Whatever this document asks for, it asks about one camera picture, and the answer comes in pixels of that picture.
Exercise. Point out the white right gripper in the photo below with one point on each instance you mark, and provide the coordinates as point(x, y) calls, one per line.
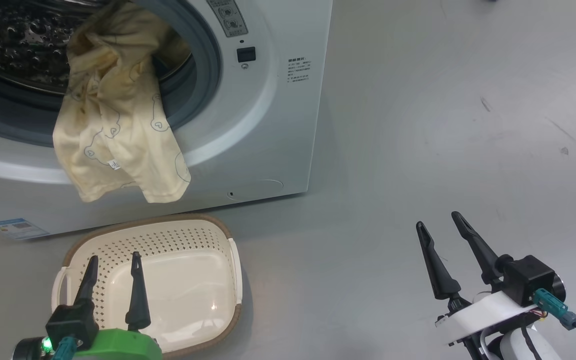
point(483, 315)

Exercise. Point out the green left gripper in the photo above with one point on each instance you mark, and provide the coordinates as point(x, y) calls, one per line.
point(118, 347)

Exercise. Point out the cream bear-print garment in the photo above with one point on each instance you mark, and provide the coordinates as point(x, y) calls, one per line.
point(118, 125)

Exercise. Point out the cream perforated laundry basket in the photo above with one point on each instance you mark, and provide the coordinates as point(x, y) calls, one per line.
point(188, 280)

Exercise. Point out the white front-load washing machine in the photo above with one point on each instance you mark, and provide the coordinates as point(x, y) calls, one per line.
point(268, 125)

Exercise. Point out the black cylindrical wrist motor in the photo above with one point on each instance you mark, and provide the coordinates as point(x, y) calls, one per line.
point(28, 350)

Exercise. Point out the blue energy label sticker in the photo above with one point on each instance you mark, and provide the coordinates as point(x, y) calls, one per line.
point(18, 229)

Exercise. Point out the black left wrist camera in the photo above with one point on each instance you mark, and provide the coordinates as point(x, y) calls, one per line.
point(73, 322)

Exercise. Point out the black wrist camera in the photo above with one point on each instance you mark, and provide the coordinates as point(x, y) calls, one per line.
point(73, 322)
point(530, 277)

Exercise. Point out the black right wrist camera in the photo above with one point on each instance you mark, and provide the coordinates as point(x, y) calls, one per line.
point(530, 277)

